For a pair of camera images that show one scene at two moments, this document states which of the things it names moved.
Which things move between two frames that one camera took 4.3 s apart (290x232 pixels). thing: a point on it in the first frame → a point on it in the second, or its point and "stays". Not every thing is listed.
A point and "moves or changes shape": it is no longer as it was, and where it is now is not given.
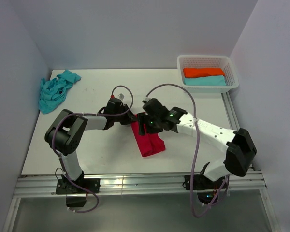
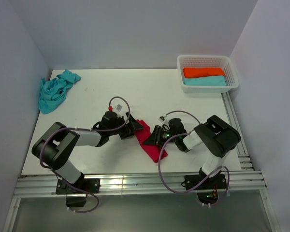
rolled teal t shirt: (213, 81) stays
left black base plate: (92, 184) stays
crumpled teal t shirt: (53, 91) stays
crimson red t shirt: (148, 143) moves or changes shape
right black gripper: (143, 119) → (153, 139)
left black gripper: (129, 117) → (127, 132)
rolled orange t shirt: (191, 72) stays
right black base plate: (201, 182) stays
